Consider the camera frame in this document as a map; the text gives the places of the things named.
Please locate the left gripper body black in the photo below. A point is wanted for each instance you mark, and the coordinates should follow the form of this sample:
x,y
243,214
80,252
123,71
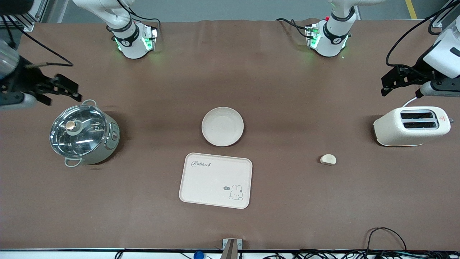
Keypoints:
x,y
416,74

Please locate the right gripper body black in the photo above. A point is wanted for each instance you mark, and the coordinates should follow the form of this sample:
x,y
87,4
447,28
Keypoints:
x,y
22,80

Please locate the small white steamed bun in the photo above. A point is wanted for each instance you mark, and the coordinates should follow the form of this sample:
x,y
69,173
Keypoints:
x,y
328,159

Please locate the round cream plate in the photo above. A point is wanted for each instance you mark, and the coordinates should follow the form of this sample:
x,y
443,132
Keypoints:
x,y
222,126

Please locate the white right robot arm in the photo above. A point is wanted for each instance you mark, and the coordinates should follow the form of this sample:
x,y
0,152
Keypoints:
x,y
133,43

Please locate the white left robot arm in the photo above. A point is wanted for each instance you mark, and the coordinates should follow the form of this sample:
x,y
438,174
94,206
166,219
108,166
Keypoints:
x,y
332,39

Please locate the cream two-slot toaster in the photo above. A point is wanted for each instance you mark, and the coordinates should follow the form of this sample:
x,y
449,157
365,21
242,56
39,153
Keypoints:
x,y
395,129

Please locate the glass pot lid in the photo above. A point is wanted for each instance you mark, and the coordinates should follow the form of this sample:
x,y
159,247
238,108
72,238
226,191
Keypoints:
x,y
79,131

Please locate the pale green electric pot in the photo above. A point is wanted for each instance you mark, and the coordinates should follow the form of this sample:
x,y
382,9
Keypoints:
x,y
104,147

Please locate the brown table cloth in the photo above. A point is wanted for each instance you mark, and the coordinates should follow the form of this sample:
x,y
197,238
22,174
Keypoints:
x,y
287,90

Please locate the cream rabbit print tray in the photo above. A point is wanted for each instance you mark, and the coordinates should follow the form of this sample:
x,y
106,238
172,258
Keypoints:
x,y
212,180

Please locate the small blue round object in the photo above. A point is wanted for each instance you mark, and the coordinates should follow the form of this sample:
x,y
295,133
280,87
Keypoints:
x,y
198,255

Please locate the aluminium frame profile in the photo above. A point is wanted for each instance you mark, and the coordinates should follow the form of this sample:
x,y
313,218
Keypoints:
x,y
30,19
439,19

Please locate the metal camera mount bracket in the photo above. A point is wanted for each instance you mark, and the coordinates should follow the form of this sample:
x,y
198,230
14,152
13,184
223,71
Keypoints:
x,y
231,246

